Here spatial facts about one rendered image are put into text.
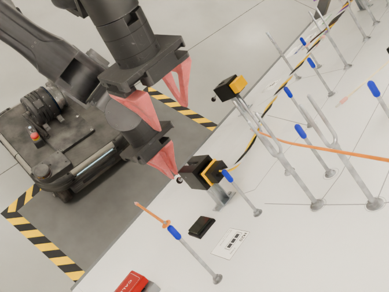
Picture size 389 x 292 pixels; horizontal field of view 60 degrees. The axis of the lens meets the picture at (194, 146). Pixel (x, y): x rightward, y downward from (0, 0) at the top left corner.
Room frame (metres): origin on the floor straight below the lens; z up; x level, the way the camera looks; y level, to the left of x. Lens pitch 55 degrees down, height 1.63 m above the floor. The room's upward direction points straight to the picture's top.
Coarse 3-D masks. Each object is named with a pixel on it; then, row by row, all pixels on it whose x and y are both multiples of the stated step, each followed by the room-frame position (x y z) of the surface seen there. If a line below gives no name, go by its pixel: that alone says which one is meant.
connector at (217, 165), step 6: (210, 162) 0.29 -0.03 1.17; (216, 162) 0.28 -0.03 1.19; (222, 162) 0.28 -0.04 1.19; (204, 168) 0.28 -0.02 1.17; (210, 168) 0.27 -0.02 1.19; (216, 168) 0.27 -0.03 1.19; (222, 168) 0.27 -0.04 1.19; (198, 174) 0.27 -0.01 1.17; (210, 174) 0.26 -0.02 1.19; (216, 174) 0.26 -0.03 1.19; (222, 174) 0.26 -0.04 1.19; (204, 180) 0.26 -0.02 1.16; (210, 180) 0.26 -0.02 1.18; (216, 180) 0.25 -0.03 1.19
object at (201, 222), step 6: (204, 216) 0.23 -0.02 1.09; (198, 222) 0.22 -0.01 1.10; (204, 222) 0.21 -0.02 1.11; (210, 222) 0.21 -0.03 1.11; (192, 228) 0.21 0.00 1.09; (198, 228) 0.21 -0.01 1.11; (204, 228) 0.20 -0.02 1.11; (192, 234) 0.20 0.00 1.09; (198, 234) 0.19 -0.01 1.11; (204, 234) 0.20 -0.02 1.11
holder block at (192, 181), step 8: (192, 160) 0.31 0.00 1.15; (200, 160) 0.29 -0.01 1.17; (208, 160) 0.29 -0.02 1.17; (184, 168) 0.30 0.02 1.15; (192, 168) 0.28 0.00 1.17; (200, 168) 0.28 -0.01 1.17; (184, 176) 0.28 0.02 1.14; (192, 176) 0.27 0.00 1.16; (192, 184) 0.27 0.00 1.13; (200, 184) 0.26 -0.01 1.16; (208, 184) 0.26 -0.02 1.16
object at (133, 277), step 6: (126, 276) 0.14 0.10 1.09; (132, 276) 0.13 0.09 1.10; (138, 276) 0.13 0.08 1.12; (144, 276) 0.13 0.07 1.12; (126, 282) 0.12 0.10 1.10; (132, 282) 0.12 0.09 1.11; (138, 282) 0.12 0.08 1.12; (144, 282) 0.12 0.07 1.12; (120, 288) 0.12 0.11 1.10; (126, 288) 0.11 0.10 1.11; (132, 288) 0.11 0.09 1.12; (138, 288) 0.11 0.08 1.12; (144, 288) 0.12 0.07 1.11
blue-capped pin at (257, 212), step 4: (224, 172) 0.24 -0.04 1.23; (224, 176) 0.23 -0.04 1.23; (228, 176) 0.23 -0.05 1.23; (228, 180) 0.23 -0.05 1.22; (232, 180) 0.23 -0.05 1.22; (232, 184) 0.23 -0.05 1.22; (236, 184) 0.23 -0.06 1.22; (236, 188) 0.22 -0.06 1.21; (240, 192) 0.22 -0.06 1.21; (244, 196) 0.22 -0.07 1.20; (248, 200) 0.21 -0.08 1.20; (248, 204) 0.21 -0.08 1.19; (252, 204) 0.21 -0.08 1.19; (252, 208) 0.20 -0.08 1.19; (256, 212) 0.20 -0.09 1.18; (260, 212) 0.20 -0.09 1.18; (256, 216) 0.20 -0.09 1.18
